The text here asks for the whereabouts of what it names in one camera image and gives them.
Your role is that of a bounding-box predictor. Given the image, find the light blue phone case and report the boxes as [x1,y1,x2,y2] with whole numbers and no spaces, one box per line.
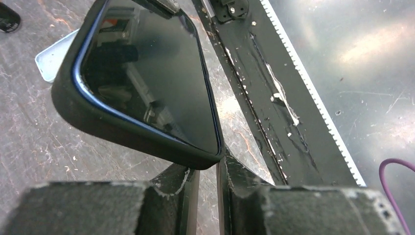
[35,29,79,83]

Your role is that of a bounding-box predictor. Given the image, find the black and yellow drink can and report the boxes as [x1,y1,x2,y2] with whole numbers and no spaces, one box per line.
[0,2,21,33]

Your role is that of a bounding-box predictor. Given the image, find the white cable duct rail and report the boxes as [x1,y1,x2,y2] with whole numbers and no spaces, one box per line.
[260,0,367,187]

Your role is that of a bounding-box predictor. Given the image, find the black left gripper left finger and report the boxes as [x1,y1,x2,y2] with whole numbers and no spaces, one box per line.
[0,164,200,235]

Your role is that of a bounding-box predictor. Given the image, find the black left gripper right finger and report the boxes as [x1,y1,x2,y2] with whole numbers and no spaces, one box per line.
[216,149,405,235]

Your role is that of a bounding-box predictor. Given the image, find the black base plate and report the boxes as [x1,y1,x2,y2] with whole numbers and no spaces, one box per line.
[193,0,357,187]

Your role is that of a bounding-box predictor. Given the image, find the black phone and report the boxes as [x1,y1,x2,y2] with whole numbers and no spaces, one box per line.
[51,0,225,170]

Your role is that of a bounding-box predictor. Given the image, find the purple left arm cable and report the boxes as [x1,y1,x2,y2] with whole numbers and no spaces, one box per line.
[378,158,415,235]

